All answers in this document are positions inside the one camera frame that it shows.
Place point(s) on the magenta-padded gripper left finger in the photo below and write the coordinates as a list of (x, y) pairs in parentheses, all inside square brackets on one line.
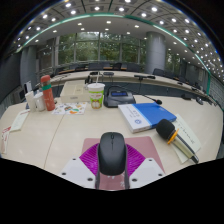
[(78, 171)]

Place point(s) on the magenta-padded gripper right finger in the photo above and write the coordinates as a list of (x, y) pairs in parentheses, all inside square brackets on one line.
[(146, 171)]

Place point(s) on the black computer mouse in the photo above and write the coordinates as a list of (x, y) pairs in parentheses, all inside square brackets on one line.
[(112, 153)]

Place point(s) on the pink mouse pad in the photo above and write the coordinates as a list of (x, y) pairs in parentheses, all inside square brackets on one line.
[(141, 141)]

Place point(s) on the black handheld microphone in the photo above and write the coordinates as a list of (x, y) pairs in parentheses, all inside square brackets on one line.
[(165, 129)]

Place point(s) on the blue and white book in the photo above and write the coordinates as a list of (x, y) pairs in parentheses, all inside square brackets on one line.
[(146, 115)]

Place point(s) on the colourful sticker sheet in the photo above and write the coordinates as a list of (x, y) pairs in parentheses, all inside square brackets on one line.
[(70, 108)]

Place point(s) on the black gooseneck desk microphone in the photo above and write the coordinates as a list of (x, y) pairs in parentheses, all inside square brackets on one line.
[(157, 101)]

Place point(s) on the green printed paper cup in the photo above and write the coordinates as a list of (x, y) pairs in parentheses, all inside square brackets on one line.
[(96, 98)]

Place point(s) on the black conference device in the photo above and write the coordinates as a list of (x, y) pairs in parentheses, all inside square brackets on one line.
[(119, 99)]

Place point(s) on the white paper booklet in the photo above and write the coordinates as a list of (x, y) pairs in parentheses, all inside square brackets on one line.
[(19, 120)]

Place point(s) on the beige cardboard box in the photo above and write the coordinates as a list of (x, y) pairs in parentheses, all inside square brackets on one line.
[(74, 93)]

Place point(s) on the red bottle with green band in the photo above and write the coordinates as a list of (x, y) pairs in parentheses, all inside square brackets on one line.
[(48, 95)]

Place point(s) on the white cup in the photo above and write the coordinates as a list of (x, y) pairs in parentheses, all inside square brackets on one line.
[(30, 101)]

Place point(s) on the dark office chairs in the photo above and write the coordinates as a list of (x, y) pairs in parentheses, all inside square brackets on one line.
[(158, 71)]

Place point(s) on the ceiling lights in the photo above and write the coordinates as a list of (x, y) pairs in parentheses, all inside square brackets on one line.
[(108, 22)]

